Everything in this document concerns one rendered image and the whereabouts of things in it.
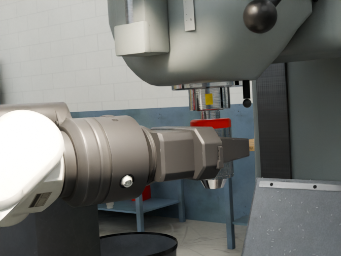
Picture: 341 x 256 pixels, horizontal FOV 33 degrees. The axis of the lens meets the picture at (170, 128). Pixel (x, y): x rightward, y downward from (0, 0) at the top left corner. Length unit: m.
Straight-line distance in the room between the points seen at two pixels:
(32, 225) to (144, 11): 0.41
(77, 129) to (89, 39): 6.38
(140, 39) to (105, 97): 6.18
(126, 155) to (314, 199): 0.51
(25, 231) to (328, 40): 0.50
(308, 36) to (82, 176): 0.33
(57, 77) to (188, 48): 6.80
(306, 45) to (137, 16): 0.24
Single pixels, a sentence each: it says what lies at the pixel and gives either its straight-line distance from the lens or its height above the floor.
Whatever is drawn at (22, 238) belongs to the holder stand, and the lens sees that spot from 0.88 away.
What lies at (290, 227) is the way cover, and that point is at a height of 1.06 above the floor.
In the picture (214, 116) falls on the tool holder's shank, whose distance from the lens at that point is 0.64.
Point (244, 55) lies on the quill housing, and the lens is 0.59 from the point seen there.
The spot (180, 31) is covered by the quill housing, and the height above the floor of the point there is 1.36.
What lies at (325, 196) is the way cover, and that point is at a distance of 0.99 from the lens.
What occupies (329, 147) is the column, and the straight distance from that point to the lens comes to 0.99.
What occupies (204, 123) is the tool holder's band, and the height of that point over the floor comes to 1.27.
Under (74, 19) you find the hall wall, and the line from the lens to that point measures 7.12.
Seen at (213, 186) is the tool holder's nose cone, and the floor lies 1.19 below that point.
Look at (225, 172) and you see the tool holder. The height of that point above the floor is 1.21.
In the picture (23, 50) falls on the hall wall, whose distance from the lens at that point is 7.88.
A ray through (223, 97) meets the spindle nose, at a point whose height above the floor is 1.29.
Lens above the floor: 1.30
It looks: 3 degrees down
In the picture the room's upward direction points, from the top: 3 degrees counter-clockwise
